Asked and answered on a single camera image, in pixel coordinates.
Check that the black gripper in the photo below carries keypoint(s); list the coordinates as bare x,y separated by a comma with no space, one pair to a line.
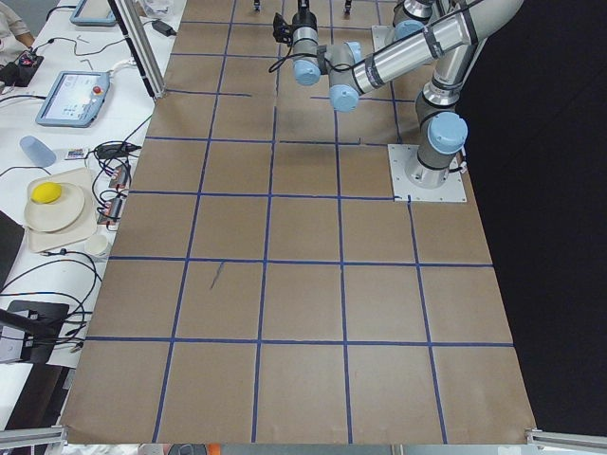
303,18

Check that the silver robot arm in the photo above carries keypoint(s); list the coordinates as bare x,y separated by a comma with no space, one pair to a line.
422,32
412,15

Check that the black monitor stand base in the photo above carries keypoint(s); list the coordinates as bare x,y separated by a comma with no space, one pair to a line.
30,330

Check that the black power adapter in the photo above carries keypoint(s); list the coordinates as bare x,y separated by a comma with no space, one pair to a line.
163,28

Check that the blue teach pendant far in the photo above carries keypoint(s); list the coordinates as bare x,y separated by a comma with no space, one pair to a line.
93,13

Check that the blue teach pendant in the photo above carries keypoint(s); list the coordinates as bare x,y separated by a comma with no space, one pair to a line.
75,99
93,13

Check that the blue teach pendant near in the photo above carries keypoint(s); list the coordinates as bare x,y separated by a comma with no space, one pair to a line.
75,99

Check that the person in white shirt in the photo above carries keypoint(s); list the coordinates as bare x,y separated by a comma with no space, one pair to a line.
16,37

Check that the translucent blue plastic cup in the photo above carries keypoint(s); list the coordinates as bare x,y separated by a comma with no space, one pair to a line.
37,152

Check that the yellow lemon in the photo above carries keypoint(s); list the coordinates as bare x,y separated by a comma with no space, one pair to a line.
46,193

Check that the beige round plate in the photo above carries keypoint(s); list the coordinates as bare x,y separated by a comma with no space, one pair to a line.
57,215

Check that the beige rectangular tray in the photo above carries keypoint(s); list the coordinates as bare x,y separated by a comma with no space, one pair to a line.
82,228

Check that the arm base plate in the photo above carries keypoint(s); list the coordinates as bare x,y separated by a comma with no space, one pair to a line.
412,182
382,36

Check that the aluminium frame post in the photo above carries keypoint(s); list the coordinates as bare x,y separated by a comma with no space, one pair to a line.
133,32

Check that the aluminium corner bracket left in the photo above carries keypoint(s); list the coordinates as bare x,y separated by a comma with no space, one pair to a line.
15,438

